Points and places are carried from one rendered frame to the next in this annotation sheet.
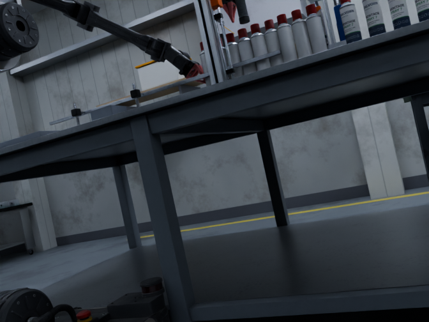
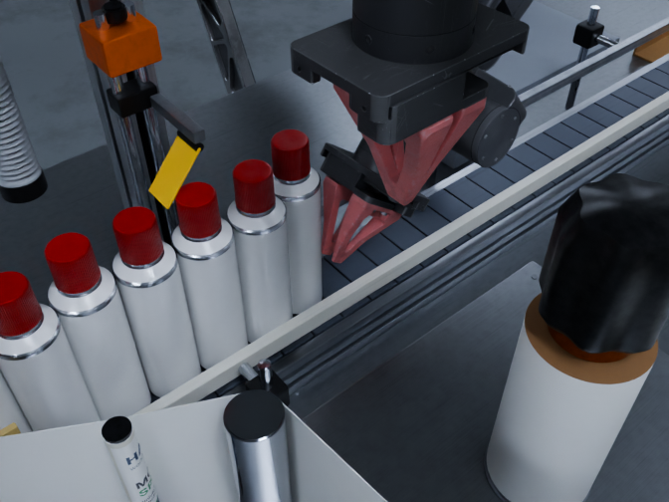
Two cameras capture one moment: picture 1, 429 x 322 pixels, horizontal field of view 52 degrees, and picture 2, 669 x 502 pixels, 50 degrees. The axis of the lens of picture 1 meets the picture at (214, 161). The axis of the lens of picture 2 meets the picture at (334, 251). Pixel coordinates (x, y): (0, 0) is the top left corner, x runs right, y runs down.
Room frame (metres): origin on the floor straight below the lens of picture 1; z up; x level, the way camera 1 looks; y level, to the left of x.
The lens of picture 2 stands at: (1.94, -0.50, 1.45)
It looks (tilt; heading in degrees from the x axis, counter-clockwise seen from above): 44 degrees down; 117
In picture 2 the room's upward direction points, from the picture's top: straight up
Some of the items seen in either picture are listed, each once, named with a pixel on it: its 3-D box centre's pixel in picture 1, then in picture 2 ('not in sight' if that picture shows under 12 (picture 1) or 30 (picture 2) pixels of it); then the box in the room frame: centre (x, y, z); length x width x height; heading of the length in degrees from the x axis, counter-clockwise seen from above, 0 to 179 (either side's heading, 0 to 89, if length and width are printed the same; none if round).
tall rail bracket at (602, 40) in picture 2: (81, 122); (593, 66); (1.86, 0.51, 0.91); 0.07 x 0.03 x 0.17; 156
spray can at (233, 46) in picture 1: (235, 61); (210, 283); (1.65, -0.15, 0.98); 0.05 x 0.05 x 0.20
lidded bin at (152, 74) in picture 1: (166, 75); not in sight; (4.74, 0.31, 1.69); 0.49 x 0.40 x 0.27; 66
